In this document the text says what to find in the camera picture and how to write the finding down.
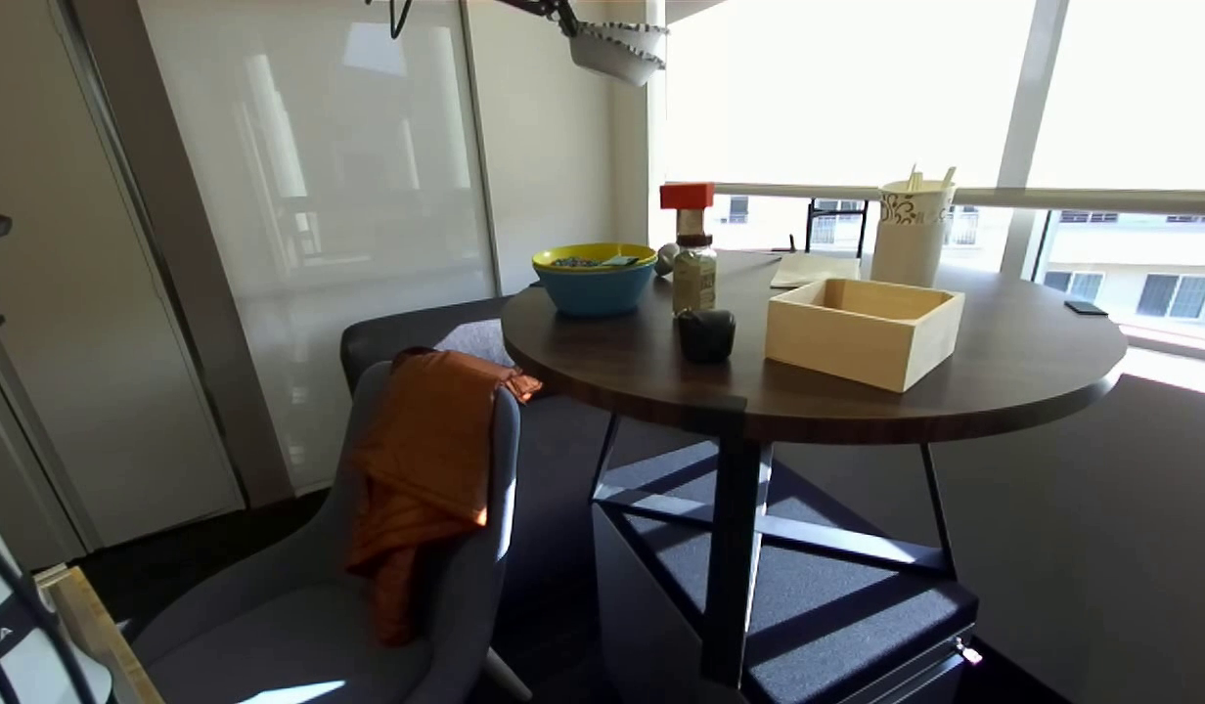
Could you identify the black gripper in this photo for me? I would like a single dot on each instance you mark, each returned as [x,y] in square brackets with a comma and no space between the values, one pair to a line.
[531,4]

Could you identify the yellow shallow dish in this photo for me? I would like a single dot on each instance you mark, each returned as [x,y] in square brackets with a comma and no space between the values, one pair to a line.
[555,256]

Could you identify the small round metallic object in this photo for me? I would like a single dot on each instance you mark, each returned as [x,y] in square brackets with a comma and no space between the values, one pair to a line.
[661,260]

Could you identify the white roller blind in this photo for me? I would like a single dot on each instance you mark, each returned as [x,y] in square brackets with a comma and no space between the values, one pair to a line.
[1136,90]
[838,90]

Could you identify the red-capped bottle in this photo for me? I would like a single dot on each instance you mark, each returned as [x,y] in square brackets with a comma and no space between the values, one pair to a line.
[694,276]

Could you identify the black chair outside window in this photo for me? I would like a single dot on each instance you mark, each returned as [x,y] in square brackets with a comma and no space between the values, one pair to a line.
[838,221]

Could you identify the small black round object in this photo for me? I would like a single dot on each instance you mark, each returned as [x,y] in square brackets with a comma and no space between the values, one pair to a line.
[707,333]

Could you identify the white ceramic pitcher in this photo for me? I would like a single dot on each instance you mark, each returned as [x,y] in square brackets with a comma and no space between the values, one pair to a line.
[910,236]

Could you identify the light wooden box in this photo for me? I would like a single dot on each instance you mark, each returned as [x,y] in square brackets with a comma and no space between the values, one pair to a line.
[876,345]

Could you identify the orange jacket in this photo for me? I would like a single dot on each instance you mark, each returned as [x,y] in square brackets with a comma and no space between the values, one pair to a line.
[420,471]

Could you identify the round dark wood table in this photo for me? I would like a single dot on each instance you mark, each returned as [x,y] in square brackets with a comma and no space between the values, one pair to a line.
[995,365]

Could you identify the grey armchair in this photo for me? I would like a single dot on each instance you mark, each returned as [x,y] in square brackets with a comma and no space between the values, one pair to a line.
[304,613]

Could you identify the light wooden stick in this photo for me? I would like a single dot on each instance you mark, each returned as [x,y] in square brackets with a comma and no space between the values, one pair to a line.
[95,633]

